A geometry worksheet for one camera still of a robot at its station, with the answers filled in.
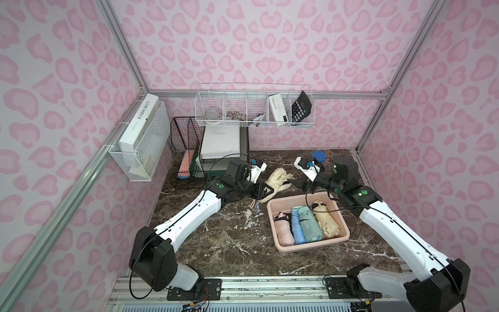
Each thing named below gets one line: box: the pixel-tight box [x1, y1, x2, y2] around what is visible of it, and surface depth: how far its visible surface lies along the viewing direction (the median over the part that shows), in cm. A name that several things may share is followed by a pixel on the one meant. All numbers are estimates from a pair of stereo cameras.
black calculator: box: [291, 90, 312, 122], surface depth 94 cm
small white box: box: [268, 92, 289, 123], surface depth 94 cm
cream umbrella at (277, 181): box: [257, 167, 295, 204], surface depth 77 cm
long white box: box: [118, 93, 160, 153], surface depth 71 cm
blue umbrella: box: [291, 209, 307, 246], surface depth 82 cm
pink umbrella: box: [273, 211, 296, 247], surface depth 84 cm
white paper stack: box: [200, 125, 241, 160], surface depth 93 cm
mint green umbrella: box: [292, 205, 323, 243], surface depth 79 cm
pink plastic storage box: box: [267, 191, 351, 253], surface depth 81 cm
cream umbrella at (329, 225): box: [313, 198, 341, 239], surface depth 80 cm
